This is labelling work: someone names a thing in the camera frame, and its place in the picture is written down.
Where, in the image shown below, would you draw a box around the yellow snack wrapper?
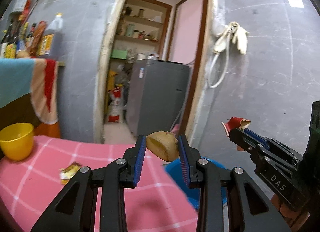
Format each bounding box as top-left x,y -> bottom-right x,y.
59,162 -> 81,185

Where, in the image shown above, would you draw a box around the brown potato peel piece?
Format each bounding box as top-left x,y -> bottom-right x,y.
146,131 -> 179,162

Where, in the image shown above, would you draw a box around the person's right hand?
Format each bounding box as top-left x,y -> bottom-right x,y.
271,194 -> 310,231

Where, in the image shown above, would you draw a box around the pink checked tablecloth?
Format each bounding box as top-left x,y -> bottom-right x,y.
0,134 -> 199,232

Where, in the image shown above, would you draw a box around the blue plastic bucket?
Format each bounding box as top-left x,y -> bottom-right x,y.
165,153 -> 228,214

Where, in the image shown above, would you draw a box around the yellow plastic bowl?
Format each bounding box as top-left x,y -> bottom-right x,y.
0,123 -> 34,161

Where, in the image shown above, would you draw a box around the white rubber gloves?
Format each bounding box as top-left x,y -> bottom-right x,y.
213,21 -> 248,55

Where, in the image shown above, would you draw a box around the red white rice bag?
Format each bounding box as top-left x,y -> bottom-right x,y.
107,87 -> 124,123

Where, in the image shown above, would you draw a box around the blue cloth cover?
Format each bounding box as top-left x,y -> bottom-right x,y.
0,59 -> 35,108

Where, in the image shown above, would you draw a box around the wooden storage shelf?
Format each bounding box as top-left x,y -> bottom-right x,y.
113,0 -> 172,59

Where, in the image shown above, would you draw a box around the large cooking oil jug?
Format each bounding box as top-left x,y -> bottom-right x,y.
37,13 -> 63,60

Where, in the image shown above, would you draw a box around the dark soy sauce bottle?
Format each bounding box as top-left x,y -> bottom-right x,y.
4,20 -> 16,59

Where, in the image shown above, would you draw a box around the orange seasoning pouch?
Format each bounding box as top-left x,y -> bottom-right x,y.
29,21 -> 47,58

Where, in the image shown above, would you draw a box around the white chopstick holder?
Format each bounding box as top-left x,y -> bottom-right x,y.
11,0 -> 28,13

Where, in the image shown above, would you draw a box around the white hose loop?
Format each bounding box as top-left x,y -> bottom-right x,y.
208,47 -> 231,89

